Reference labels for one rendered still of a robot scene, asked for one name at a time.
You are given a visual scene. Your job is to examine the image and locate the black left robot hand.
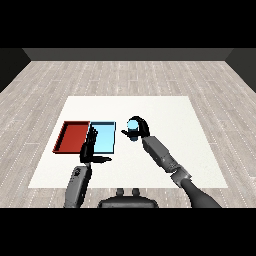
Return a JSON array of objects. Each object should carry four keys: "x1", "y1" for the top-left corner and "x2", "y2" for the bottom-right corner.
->
[{"x1": 79, "y1": 126, "x2": 113, "y2": 169}]

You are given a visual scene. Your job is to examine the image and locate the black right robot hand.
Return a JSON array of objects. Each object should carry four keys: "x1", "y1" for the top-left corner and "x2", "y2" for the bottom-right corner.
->
[{"x1": 120, "y1": 115, "x2": 151, "y2": 140}]

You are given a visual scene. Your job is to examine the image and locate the small blue can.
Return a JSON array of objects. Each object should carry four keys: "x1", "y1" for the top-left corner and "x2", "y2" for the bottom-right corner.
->
[{"x1": 126, "y1": 119, "x2": 140, "y2": 142}]

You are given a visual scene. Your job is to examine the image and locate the red shallow open box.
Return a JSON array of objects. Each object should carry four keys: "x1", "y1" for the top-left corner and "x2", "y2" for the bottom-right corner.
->
[{"x1": 52, "y1": 120, "x2": 92, "y2": 155}]

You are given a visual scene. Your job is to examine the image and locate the light blue shallow open box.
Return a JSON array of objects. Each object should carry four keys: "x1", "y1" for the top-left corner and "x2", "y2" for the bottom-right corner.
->
[{"x1": 87, "y1": 120, "x2": 117, "y2": 155}]

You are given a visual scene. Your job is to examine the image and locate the dark grey robot body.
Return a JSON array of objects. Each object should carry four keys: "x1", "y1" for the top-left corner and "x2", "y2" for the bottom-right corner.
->
[{"x1": 97, "y1": 187, "x2": 160, "y2": 209}]

